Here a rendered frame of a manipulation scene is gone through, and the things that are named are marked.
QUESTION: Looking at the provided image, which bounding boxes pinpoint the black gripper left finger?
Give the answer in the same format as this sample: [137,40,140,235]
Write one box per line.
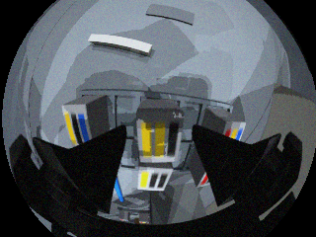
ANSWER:
[32,125,126,214]

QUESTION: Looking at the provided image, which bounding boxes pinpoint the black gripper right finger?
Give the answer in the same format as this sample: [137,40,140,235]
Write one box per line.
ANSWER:
[191,125,281,206]

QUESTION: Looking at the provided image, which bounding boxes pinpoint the brown cardboard box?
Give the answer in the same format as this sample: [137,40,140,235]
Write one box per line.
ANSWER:
[134,217,141,225]

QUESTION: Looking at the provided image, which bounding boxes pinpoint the blue thin bar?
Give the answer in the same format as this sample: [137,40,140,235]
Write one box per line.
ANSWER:
[115,181,123,202]

